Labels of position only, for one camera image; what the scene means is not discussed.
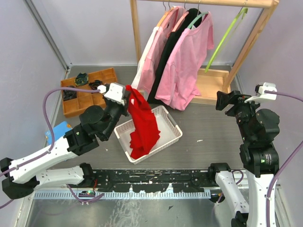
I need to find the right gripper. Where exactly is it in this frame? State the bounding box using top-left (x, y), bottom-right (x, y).
top-left (216, 87), bottom-right (266, 140)

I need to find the red t shirt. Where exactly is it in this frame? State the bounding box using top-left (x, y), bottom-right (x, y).
top-left (126, 85), bottom-right (160, 159)

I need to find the green plastic hanger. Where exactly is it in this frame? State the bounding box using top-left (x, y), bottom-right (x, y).
top-left (204, 0), bottom-right (248, 73)

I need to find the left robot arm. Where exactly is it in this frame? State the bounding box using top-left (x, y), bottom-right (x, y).
top-left (0, 99), bottom-right (128, 200)

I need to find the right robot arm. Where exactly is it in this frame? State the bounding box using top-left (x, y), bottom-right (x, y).
top-left (207, 90), bottom-right (280, 227)

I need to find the white t shirt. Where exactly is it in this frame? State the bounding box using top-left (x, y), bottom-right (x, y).
top-left (131, 26), bottom-right (159, 89)

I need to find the light pink t shirt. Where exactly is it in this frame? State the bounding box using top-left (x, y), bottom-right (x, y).
top-left (137, 6), bottom-right (185, 99)

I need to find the mint green hanger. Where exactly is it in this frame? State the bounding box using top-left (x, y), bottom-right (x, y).
top-left (187, 1), bottom-right (209, 30)

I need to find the black t shirt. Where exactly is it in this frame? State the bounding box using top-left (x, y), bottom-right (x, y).
top-left (147, 9), bottom-right (197, 104)

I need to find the pink hanger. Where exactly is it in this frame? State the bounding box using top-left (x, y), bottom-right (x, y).
top-left (172, 0), bottom-right (189, 32)

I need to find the orange hanger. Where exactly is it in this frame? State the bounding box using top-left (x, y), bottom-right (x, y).
top-left (156, 4), bottom-right (174, 27)

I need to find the wooden clothes rack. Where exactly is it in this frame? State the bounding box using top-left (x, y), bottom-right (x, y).
top-left (129, 0), bottom-right (280, 106)

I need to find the rolled black sock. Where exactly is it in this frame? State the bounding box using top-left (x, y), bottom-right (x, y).
top-left (89, 79), bottom-right (103, 90)

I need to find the rolled green sock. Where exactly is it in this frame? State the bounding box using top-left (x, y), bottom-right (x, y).
top-left (74, 73), bottom-right (89, 87)

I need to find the rolled dark sock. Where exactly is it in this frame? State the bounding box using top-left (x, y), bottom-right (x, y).
top-left (63, 90), bottom-right (77, 101)

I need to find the blue folded cloth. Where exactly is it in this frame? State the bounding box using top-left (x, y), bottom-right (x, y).
top-left (45, 121), bottom-right (72, 145)

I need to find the white perforated plastic basket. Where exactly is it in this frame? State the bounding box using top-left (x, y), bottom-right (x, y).
top-left (114, 105), bottom-right (183, 165)

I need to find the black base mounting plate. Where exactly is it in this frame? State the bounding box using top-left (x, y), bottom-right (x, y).
top-left (93, 169), bottom-right (218, 193)

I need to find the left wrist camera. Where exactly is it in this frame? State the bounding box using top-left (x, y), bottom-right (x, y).
top-left (97, 82), bottom-right (125, 106)

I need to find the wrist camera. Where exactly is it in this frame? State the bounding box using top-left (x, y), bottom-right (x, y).
top-left (97, 82), bottom-right (125, 106)
top-left (244, 82), bottom-right (277, 104)

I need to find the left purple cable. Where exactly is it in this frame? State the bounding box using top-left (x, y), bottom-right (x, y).
top-left (0, 87), bottom-right (106, 210)

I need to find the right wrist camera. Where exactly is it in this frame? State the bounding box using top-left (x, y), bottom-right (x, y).
top-left (244, 82), bottom-right (277, 104)

